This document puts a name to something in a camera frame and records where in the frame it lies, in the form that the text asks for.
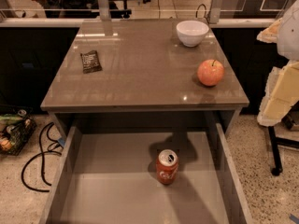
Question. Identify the red apple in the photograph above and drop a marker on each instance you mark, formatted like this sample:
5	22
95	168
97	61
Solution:
210	72

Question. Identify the grey open top drawer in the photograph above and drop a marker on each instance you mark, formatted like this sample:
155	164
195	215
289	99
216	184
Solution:
110	178

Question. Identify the dark snack packet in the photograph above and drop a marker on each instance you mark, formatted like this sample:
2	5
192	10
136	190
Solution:
90	62

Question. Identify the black office chair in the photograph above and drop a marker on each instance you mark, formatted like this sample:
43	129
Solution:
93	2

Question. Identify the grey counter cabinet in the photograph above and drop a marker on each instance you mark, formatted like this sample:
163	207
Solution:
144	68

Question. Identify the white bowl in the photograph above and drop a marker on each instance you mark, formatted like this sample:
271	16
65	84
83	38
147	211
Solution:
191	33

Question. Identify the red coke can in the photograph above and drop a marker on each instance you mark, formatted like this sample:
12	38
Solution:
167	166

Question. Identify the black wire basket with items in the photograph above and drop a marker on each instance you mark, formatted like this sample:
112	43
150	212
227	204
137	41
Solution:
15	131

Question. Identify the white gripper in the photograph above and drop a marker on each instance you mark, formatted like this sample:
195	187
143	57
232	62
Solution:
290	34

